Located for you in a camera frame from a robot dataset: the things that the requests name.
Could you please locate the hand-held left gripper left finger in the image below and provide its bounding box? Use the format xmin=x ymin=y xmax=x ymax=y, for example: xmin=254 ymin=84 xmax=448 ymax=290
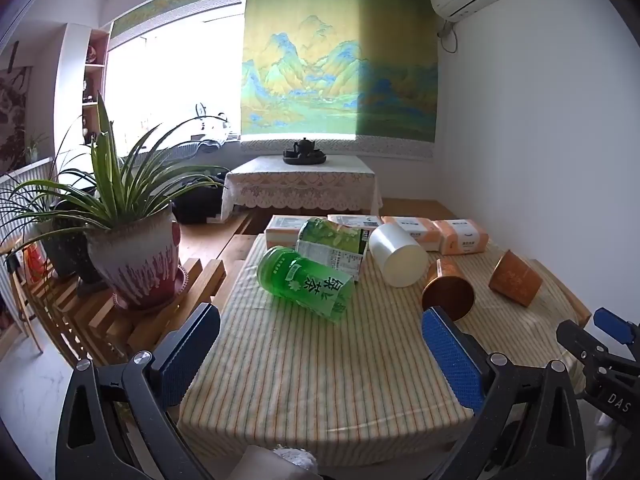
xmin=55 ymin=302 xmax=221 ymax=480

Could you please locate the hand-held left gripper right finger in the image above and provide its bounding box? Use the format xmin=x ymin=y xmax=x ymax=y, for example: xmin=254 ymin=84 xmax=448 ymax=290
xmin=421 ymin=306 xmax=587 ymax=480

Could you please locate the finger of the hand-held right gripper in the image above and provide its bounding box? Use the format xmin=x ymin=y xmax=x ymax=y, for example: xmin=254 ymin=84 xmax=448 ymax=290
xmin=593 ymin=308 xmax=640 ymax=356
xmin=556 ymin=319 xmax=621 ymax=378

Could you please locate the brown paper cup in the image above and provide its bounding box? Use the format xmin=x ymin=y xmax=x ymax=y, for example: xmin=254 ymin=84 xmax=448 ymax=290
xmin=421 ymin=258 xmax=476 ymax=322

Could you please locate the orange paper cup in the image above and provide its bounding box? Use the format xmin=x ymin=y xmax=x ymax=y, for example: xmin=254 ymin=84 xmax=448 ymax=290
xmin=488 ymin=249 xmax=545 ymax=307

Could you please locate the white cup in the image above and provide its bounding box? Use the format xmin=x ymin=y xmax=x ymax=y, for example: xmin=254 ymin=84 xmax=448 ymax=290
xmin=368 ymin=223 xmax=430 ymax=289

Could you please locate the wooden plant stand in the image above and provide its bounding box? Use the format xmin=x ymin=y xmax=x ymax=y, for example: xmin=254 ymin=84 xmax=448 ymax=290
xmin=7 ymin=255 xmax=227 ymax=367

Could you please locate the white purple flower pot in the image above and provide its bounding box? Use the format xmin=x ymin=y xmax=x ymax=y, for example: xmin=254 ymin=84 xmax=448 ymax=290
xmin=86 ymin=208 xmax=189 ymax=311

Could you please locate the orange white tissue pack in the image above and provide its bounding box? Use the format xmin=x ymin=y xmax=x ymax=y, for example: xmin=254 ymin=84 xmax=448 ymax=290
xmin=380 ymin=215 xmax=442 ymax=253
xmin=327 ymin=213 xmax=384 ymax=231
xmin=264 ymin=214 xmax=321 ymax=249
xmin=433 ymin=218 xmax=489 ymax=257

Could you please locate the green tea bottle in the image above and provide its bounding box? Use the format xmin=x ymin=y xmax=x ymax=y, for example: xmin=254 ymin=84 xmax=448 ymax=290
xmin=256 ymin=245 xmax=354 ymax=324

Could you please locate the striped tablecloth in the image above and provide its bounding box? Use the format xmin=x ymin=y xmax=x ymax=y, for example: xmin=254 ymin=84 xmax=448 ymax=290
xmin=176 ymin=232 xmax=593 ymax=453

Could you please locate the white crumpled cloth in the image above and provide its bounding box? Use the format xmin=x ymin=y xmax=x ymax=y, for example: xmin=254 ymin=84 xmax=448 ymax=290
xmin=271 ymin=447 xmax=319 ymax=478

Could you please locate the black bag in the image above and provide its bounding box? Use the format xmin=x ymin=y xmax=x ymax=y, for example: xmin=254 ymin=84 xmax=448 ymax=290
xmin=171 ymin=174 xmax=227 ymax=226

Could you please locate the dark flower pot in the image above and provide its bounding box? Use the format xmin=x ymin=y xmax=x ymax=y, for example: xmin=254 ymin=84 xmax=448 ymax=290
xmin=37 ymin=200 xmax=103 ymax=285

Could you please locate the green spider plant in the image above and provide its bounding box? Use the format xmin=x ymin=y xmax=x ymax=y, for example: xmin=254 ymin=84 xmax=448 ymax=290
xmin=0 ymin=91 xmax=231 ymax=241

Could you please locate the small table with lace cloth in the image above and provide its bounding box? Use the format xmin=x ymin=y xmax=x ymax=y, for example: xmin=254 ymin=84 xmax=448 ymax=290
xmin=220 ymin=155 xmax=383 ymax=222

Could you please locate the thin-leaved green plant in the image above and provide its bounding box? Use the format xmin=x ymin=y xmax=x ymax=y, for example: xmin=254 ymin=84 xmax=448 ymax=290
xmin=20 ymin=130 xmax=53 ymax=166

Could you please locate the landscape print window valance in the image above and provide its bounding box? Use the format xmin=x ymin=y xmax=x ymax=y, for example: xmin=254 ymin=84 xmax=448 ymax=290
xmin=108 ymin=0 xmax=247 ymax=47

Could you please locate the white wall shelf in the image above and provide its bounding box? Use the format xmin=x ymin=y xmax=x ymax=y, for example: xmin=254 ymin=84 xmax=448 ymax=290
xmin=54 ymin=23 xmax=111 ymax=161

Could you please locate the landscape painting wall hanging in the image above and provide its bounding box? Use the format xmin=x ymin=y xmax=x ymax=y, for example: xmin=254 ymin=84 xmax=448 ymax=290
xmin=238 ymin=0 xmax=440 ymax=162

